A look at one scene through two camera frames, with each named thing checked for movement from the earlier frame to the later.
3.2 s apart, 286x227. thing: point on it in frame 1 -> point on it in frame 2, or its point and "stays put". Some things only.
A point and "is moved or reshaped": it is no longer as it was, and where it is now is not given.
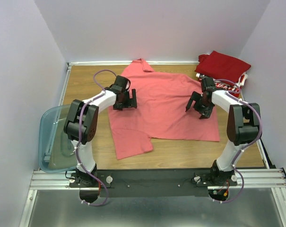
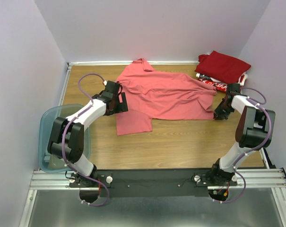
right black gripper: (205, 112) -> (217, 112)
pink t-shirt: (162, 99) is moved or reshaped
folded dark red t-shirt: (220, 65) stays put
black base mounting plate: (153, 183) stays put
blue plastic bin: (57, 152) stays put
